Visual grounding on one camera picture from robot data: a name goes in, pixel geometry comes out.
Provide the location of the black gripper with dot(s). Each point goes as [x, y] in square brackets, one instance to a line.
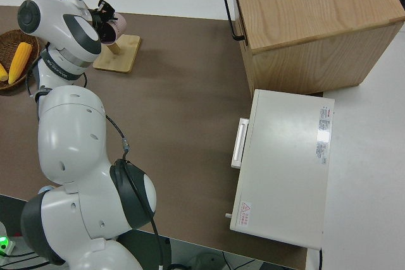
[96, 18]

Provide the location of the pink mug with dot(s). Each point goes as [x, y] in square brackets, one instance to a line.
[118, 25]

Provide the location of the wooden mug tree stand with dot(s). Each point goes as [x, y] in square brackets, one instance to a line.
[123, 55]

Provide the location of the brown wicker basket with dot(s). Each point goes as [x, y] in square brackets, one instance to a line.
[9, 37]

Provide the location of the yellow corn cob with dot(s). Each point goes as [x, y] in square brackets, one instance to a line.
[19, 61]
[3, 74]

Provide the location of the brown table mat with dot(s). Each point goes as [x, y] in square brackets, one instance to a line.
[190, 93]

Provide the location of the wooden cabinet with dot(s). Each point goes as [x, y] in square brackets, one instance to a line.
[316, 14]

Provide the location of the white toaster oven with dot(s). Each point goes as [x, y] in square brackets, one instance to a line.
[284, 172]

